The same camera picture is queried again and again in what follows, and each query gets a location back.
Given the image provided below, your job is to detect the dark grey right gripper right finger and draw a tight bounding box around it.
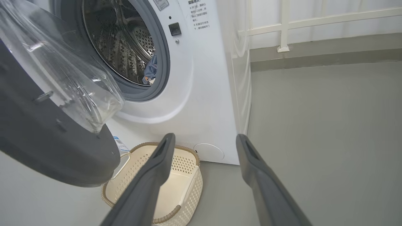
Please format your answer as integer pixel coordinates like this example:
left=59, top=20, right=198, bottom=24
left=236, top=134, right=313, bottom=226

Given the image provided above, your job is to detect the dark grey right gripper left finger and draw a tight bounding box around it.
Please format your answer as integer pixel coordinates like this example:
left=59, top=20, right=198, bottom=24
left=100, top=133, right=176, bottom=226

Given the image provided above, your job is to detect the dark washing machine door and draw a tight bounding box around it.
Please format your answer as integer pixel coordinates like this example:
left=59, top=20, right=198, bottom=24
left=0, top=0, right=125, bottom=188

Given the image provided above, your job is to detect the blue clothing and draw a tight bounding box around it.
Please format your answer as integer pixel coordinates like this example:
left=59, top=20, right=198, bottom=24
left=142, top=55, right=158, bottom=85

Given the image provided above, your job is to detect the cream perforated laundry basket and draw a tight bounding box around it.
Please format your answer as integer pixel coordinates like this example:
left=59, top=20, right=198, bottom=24
left=101, top=142, right=204, bottom=226

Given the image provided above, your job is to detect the white front-load washing machine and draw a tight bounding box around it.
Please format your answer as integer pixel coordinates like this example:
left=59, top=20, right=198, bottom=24
left=28, top=0, right=252, bottom=166

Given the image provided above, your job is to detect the grey rubber door gasket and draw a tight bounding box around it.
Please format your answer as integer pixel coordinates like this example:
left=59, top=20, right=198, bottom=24
left=58, top=0, right=171, bottom=102

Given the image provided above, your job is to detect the black door lock socket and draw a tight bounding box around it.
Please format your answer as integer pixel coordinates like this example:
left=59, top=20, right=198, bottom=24
left=168, top=22, right=182, bottom=37

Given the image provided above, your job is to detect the blue energy label sticker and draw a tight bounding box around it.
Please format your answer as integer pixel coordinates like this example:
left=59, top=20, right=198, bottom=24
left=113, top=136, right=130, bottom=153

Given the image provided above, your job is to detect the round white filter cover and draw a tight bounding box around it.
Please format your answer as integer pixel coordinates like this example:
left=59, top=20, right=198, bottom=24
left=193, top=143, right=225, bottom=162

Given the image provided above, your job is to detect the stainless steel washer drum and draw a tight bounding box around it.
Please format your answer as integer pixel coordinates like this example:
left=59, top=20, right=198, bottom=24
left=83, top=0, right=156, bottom=86

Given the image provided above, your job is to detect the white railing fence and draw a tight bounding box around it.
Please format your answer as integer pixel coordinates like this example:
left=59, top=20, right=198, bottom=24
left=238, top=0, right=402, bottom=53

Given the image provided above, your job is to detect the printed warning text label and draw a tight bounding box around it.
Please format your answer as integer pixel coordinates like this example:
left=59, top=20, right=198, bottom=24
left=187, top=0, right=210, bottom=31

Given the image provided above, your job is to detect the small grey sticker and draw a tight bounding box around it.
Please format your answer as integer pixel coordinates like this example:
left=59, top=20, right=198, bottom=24
left=153, top=0, right=169, bottom=12

